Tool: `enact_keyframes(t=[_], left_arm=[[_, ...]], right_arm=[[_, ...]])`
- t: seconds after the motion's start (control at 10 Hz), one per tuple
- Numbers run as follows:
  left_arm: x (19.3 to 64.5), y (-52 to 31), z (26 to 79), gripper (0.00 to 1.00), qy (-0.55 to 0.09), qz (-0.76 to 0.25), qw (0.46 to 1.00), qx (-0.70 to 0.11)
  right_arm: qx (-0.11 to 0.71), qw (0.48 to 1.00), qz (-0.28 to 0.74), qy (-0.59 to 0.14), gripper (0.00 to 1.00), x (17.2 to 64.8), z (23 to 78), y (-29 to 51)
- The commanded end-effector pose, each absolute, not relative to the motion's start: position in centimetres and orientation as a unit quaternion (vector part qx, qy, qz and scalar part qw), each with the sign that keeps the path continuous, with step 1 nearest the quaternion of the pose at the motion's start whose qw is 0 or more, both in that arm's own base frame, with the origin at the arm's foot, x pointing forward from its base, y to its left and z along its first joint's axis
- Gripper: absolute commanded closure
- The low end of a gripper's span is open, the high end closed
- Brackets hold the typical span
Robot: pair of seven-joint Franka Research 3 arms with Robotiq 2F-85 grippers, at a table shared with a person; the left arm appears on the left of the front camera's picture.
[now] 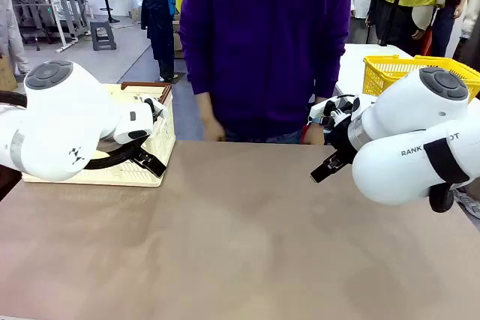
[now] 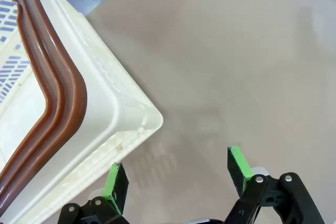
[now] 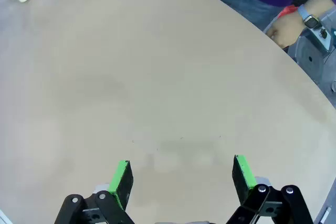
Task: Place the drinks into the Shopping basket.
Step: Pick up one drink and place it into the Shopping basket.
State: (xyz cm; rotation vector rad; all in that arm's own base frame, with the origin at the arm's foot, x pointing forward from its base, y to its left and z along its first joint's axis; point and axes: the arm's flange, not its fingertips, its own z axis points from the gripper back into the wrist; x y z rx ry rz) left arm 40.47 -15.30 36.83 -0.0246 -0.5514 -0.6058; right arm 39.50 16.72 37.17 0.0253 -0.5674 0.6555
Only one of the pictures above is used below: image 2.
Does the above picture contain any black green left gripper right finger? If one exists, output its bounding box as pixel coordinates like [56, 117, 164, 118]
[223, 145, 325, 224]

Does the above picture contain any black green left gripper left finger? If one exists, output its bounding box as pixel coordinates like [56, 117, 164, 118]
[57, 161, 130, 224]

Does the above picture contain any cream folding shopping basket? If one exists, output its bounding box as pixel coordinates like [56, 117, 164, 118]
[0, 0, 164, 224]

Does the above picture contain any brown basket handle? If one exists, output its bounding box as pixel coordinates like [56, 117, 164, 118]
[0, 0, 88, 210]

